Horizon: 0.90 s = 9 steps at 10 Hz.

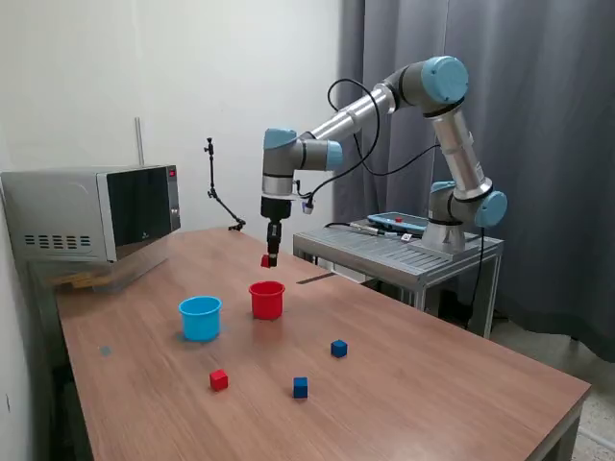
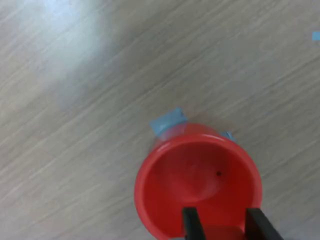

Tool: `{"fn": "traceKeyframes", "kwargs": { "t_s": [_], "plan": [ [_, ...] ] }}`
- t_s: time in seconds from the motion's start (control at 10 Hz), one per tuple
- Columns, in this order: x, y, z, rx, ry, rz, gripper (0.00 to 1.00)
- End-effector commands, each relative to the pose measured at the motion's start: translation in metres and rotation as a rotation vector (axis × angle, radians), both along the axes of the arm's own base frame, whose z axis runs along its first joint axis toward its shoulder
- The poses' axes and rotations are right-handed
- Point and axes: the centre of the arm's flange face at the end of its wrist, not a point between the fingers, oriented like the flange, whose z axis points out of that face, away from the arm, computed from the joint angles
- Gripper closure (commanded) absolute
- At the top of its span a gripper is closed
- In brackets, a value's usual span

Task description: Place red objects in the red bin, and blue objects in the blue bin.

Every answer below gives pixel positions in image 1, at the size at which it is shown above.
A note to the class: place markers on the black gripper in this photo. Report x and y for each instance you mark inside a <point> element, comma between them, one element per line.
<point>276,209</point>

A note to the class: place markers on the red cube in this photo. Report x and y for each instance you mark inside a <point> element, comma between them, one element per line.
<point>218,380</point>
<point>264,261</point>

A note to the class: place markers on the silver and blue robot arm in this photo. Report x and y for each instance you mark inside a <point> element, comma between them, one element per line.
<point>346,120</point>

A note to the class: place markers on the black tape strip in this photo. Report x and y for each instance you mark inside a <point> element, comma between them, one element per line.
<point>314,279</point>

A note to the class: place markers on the red plastic cup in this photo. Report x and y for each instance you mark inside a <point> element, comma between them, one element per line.
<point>266,305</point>

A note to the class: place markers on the blue plastic cup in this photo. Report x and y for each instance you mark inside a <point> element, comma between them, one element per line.
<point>199,324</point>

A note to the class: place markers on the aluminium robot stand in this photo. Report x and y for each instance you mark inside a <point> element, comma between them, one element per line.
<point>384,249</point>

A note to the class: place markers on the blue-edged teach pendant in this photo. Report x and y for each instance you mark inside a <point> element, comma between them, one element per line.
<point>384,218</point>

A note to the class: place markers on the blue cube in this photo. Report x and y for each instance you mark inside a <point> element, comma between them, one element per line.
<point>339,349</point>
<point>300,388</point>

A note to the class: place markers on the wooden blocks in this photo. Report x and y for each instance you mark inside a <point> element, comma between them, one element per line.
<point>81,282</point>

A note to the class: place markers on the silver microwave oven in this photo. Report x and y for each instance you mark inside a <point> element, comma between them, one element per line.
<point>57,211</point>

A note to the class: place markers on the grey curtain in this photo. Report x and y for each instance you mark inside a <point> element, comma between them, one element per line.
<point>552,144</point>

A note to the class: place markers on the grey table leg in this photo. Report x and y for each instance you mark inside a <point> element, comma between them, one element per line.
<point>567,432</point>

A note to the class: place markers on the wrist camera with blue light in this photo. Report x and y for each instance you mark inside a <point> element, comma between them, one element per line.
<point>306,206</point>

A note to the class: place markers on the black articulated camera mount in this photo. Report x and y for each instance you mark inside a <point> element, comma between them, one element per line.
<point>211,173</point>

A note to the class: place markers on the white wall pipe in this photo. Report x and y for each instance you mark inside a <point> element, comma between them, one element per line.
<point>139,144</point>

